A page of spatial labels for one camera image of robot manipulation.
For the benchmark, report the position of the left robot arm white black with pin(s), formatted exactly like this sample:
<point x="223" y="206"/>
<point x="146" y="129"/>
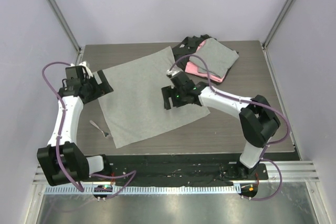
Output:
<point x="61" y="160"/>

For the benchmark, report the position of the white slotted cable duct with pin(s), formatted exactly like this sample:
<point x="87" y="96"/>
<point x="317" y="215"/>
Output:
<point x="97" y="189"/>

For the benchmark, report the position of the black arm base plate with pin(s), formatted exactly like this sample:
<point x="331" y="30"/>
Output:
<point x="189" y="170"/>

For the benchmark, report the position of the aluminium frame post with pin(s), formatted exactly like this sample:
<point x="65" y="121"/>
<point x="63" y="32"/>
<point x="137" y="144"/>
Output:
<point x="276" y="25"/>
<point x="60" y="17"/>

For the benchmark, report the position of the right aluminium frame post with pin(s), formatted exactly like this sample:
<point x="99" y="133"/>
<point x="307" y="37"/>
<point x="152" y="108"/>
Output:
<point x="276" y="25"/>

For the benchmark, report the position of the pink folded shirt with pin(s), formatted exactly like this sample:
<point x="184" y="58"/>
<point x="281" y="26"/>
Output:
<point x="194" y="69"/>

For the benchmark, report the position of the left aluminium frame post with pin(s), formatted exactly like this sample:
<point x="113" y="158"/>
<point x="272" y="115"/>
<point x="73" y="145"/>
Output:
<point x="60" y="17"/>

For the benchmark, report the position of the grey cloth napkin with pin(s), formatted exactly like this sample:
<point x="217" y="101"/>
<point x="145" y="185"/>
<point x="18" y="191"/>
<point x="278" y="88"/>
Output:
<point x="135" y="111"/>

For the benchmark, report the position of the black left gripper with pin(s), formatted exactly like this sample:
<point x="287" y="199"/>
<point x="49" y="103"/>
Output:
<point x="103" y="88"/>

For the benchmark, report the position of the aluminium front rail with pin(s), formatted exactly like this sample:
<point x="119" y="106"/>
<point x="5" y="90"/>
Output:
<point x="292" y="171"/>

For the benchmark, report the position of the grey folded shirt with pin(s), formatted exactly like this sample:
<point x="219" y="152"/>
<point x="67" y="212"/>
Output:
<point x="218" y="58"/>

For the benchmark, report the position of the silver metal fork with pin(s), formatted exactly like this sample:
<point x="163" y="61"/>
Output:
<point x="105" y="134"/>

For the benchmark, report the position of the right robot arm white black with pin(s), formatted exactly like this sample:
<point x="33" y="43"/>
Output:
<point x="258" y="123"/>

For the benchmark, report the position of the black polo shirt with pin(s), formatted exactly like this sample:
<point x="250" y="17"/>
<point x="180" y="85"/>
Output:
<point x="188" y="46"/>

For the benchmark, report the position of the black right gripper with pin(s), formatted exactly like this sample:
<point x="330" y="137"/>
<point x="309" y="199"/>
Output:
<point x="168" y="92"/>

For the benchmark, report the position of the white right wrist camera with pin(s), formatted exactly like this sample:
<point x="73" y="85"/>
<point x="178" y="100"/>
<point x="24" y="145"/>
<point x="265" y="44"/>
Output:
<point x="172" y="73"/>

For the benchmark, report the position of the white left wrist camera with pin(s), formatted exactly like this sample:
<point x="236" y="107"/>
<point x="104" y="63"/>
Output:
<point x="80" y="71"/>

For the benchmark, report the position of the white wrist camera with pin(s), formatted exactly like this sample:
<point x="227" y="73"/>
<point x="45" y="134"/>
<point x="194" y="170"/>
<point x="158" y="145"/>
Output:
<point x="80" y="71"/>
<point x="172" y="73"/>

